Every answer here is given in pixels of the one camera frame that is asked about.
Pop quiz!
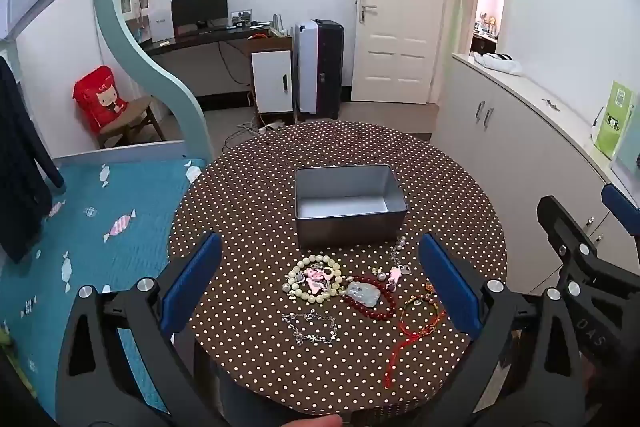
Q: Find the red string bracelet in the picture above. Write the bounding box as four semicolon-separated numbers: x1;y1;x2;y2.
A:
382;284;447;390

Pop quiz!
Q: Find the silver pearl charm bracelet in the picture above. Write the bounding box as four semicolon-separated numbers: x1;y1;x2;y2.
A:
372;235;414;292

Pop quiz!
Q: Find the dark red bead bracelet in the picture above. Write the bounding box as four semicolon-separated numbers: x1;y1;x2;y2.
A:
342;274;399;322

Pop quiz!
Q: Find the pale jade pendant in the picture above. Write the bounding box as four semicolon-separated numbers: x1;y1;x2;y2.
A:
344;281;382;309

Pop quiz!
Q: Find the cream bead bracelet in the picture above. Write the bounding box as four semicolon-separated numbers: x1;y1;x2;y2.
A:
282;255;345;304

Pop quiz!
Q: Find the silver chain necklace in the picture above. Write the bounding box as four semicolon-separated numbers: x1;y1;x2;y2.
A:
280;309;342;347

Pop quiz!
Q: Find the pink white charm keychain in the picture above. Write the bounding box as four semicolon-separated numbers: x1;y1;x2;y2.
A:
304;267;334;296

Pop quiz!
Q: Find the person's hand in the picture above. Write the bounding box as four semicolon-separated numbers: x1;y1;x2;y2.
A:
282;414;343;427

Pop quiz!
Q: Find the green paper bag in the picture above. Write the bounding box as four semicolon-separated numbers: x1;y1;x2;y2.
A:
594;81;637;159

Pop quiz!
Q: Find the white long sideboard cabinet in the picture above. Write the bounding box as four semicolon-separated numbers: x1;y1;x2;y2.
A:
432;54;639;293

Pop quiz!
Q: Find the blue candy print mattress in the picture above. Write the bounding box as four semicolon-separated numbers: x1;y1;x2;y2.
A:
1;159;205;414

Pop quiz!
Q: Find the white folded cloth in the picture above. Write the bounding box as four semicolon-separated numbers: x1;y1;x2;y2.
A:
473;52;523;76

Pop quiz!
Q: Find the brown polka dot tablecloth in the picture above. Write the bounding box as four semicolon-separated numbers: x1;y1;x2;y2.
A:
169;121;508;425

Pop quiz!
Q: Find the dark hanging jacket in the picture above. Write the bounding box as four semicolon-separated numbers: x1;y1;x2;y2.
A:
0;61;65;263

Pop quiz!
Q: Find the grey metal tin box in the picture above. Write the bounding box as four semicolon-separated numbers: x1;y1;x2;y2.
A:
294;165;409;251

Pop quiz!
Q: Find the wooden chair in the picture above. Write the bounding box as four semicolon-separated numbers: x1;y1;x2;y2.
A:
96;96;166;148

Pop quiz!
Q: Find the white panel door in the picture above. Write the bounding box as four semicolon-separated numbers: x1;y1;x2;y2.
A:
352;0;444;104

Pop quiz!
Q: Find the red cartoon bag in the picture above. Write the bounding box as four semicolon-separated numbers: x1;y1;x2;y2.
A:
73;65;128;134

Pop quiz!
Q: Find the black white suitcase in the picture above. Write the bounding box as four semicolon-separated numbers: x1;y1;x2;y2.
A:
296;18;344;119

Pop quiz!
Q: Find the white small cabinet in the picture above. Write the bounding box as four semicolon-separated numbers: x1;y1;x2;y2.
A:
250;50;293;114

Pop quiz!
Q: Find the dark curved desk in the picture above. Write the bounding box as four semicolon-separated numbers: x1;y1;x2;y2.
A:
141;27;293;56

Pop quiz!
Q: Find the black computer monitor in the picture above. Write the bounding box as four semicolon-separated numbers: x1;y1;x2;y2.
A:
170;0;229;29

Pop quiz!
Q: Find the teal bunk bed frame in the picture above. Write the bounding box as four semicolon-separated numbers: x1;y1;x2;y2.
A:
0;0;216;163

